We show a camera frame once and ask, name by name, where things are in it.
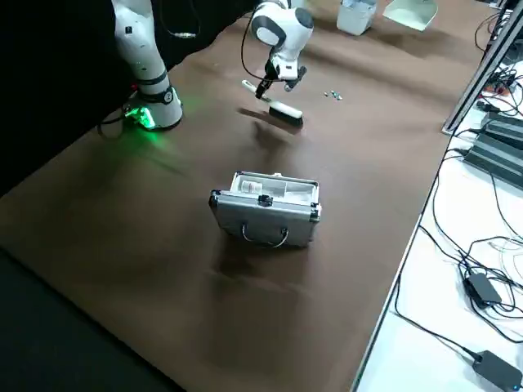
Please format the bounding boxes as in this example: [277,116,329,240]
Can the white brush black bristles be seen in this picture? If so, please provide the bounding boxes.
[240,79,306,128]

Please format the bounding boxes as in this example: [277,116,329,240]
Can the pale green plastic dustpan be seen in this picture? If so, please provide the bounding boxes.
[382,0,438,32]

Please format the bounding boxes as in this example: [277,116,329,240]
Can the white trash can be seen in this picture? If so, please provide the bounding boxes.
[336,0,377,37]

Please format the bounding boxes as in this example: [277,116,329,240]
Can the silver aluminium case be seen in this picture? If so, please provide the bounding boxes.
[208,171,324,249]

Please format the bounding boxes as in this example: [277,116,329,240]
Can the usb hub with plugs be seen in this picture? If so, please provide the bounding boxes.
[485,69,519,97]

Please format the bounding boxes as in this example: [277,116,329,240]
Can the black power supply box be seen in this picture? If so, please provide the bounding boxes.
[465,132,523,189]
[484,110,523,142]

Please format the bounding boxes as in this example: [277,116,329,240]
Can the black power adapter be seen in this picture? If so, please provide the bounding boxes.
[465,272,503,305]
[473,350,523,392]

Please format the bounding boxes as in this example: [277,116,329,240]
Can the black cable silver connector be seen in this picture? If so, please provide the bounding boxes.
[153,0,202,41]

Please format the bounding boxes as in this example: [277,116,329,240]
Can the silver aluminium frame post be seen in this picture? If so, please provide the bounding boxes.
[440,0,523,134]

